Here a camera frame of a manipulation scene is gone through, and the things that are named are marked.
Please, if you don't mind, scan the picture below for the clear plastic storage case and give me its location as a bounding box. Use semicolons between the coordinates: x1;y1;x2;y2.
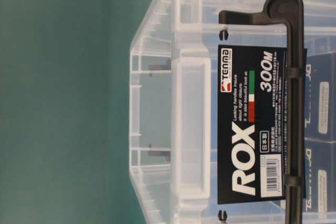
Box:
129;0;335;223

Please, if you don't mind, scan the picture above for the dark blue box upper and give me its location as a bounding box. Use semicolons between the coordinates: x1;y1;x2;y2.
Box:
304;52;335;142

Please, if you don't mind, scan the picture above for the dark blue box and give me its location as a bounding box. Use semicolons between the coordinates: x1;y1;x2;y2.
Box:
302;138;335;219
304;52;335;142

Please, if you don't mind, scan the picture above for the dark blue box lower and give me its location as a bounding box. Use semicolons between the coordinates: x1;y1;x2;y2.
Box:
302;138;335;219

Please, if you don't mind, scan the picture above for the black ROX product label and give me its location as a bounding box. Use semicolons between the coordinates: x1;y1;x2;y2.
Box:
217;44;308;205

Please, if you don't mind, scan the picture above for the black locking case handle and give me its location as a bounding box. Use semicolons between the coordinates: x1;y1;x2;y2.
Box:
218;0;306;223

